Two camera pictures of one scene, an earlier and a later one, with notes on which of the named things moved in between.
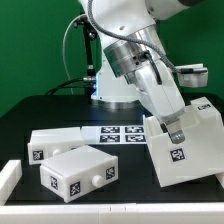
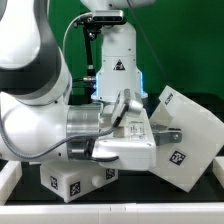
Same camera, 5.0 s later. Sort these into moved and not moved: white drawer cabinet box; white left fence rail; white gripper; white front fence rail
Moved: white gripper; white drawer cabinet box
Not moved: white front fence rail; white left fence rail
